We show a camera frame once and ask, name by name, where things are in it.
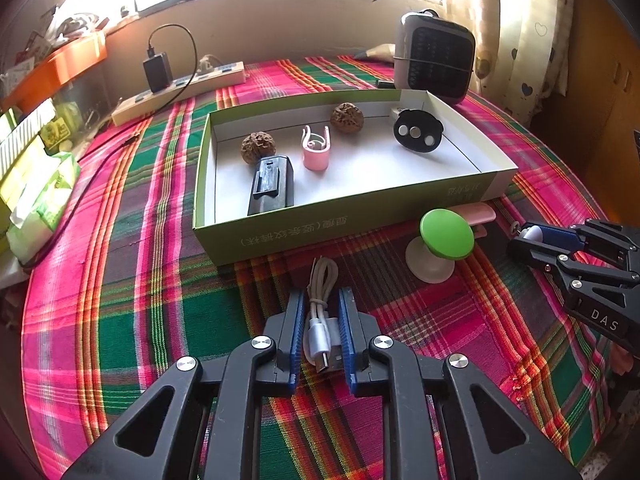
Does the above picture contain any striped-edge flat box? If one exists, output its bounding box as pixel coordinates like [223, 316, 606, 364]
[0, 97, 56, 158]

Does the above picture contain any black charger cable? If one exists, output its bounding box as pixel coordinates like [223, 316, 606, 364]
[146, 24, 197, 86]

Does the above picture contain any green cardboard box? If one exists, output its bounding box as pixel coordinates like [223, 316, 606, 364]
[192, 89, 519, 266]

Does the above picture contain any heart-print curtain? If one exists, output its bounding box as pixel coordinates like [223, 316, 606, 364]
[475, 0, 576, 111]

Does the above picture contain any small pink clip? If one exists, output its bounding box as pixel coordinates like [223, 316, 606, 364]
[300, 125, 332, 171]

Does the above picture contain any small yellow-green packet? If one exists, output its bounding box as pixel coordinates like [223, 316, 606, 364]
[40, 102, 83, 153]

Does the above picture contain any yellow-green box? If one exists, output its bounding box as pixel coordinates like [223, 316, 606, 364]
[0, 137, 51, 233]

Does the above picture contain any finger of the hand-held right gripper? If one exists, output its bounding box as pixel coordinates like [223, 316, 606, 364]
[507, 237, 640, 306]
[541, 219, 640, 261]

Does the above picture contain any clutter of papers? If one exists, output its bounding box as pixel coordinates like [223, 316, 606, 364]
[15, 2, 141, 61]

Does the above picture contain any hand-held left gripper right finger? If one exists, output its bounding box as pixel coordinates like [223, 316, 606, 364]
[337, 287, 583, 480]

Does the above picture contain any black power cord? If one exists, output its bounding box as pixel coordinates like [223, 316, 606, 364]
[19, 131, 143, 267]

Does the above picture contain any pitted round walnut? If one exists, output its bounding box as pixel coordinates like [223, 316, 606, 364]
[331, 102, 366, 134]

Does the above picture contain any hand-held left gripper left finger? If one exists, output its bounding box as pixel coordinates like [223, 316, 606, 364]
[60, 290, 307, 480]

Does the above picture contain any black battery pack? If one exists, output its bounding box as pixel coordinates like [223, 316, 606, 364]
[247, 156, 296, 217]

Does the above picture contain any black charger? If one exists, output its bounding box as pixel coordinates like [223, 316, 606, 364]
[142, 52, 174, 94]

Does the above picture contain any cream power strip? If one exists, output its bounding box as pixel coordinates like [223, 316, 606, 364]
[111, 61, 247, 127]

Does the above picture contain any wooden cabinet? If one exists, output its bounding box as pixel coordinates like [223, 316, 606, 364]
[530, 0, 640, 211]

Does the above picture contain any white USB cable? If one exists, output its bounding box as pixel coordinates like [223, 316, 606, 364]
[305, 256, 351, 375]

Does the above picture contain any green-topped white stand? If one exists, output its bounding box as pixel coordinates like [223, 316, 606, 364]
[405, 208, 476, 283]

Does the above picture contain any green tissue pack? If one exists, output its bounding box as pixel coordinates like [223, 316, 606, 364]
[7, 151, 82, 257]

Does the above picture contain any person's right hand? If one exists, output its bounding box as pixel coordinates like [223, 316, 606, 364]
[611, 344, 633, 376]

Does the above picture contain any grey space heater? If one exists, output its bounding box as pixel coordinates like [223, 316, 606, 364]
[393, 10, 476, 107]

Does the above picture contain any orange tray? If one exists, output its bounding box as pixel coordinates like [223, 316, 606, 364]
[0, 32, 108, 111]

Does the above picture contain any black round plug adapter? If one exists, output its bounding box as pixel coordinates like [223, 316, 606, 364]
[392, 109, 443, 155]

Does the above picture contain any wrinkled walnut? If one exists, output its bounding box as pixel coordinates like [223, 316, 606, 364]
[241, 131, 273, 165]

